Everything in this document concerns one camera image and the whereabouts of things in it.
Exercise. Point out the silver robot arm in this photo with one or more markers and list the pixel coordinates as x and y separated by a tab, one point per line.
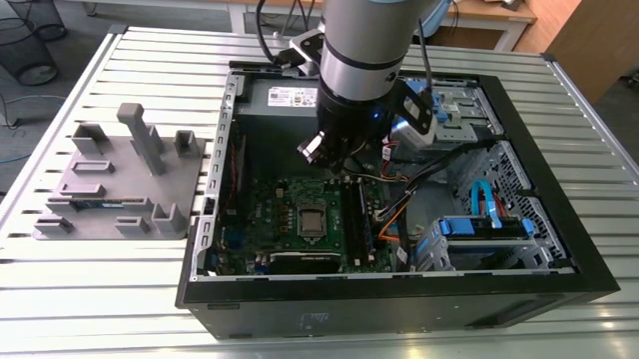
365	45

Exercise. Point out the grey metal drive cage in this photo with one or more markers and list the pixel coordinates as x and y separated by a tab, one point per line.
460	138

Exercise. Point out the grey metal disk bay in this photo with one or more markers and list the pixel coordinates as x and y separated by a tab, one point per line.
489	244

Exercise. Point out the black graphics card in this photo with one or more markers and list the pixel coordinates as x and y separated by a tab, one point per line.
305	263

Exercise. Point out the wooden cabinet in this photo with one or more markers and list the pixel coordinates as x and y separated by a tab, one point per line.
589	45

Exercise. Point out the hard disk in blue carrier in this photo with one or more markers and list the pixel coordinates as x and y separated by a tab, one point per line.
500	226

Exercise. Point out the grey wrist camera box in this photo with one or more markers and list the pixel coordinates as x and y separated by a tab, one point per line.
307	48

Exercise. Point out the black RAM slot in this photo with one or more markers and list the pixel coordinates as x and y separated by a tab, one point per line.
366	224
351	224

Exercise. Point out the wooden desk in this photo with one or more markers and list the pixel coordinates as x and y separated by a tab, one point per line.
500	11

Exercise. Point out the RAM stick with blue label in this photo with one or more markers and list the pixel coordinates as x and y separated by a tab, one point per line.
101	206

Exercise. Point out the large black mesh bin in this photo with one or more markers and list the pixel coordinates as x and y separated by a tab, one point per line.
30	56

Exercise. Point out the grey parts rack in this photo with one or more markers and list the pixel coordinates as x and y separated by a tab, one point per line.
125	187

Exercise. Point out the silver CPU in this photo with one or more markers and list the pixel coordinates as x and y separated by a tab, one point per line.
313	220

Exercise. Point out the small black mesh bin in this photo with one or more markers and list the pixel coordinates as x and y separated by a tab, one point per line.
50	22

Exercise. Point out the grey power supply unit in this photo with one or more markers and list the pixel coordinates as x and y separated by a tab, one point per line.
275	131

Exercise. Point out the green motherboard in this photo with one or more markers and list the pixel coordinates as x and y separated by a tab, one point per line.
279	239

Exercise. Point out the empty blue disk carrier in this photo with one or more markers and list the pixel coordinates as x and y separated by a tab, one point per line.
425	252

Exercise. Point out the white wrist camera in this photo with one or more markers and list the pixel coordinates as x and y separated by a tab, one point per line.
414	134

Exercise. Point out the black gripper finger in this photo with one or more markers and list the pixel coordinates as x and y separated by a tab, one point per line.
314	151

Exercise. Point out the black PC case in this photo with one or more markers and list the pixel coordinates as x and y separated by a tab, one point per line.
350	318

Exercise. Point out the blue plastic drive latch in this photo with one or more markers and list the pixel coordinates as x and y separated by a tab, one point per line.
414	86
442	112

